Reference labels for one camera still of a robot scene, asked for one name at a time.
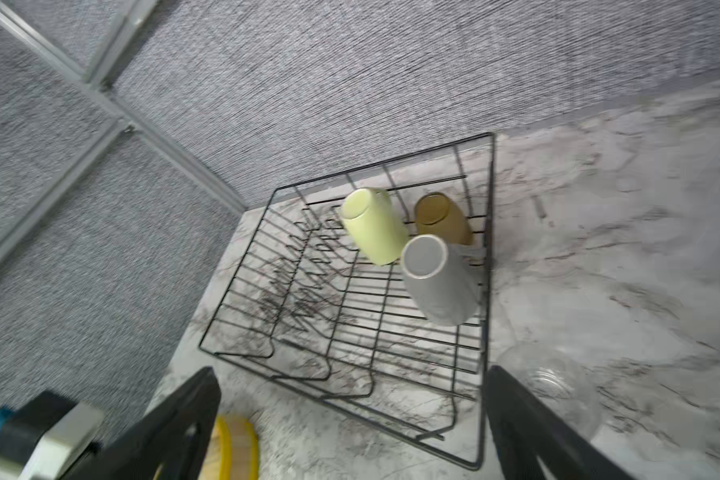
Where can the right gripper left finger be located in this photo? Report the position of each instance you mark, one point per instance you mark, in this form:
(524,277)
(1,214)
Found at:
(170,442)

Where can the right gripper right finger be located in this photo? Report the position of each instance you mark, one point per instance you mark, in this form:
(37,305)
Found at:
(527,434)

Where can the clear glass cup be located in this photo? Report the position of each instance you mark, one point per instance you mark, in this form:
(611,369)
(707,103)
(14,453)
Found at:
(558,381)

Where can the grey mug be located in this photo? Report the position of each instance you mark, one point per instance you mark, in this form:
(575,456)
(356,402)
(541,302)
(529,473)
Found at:
(439,281)

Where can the black wire dish rack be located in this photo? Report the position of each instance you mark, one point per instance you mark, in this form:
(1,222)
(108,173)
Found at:
(305,310)

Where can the light green mug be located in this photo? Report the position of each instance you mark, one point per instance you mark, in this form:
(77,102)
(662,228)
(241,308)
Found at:
(374,225)

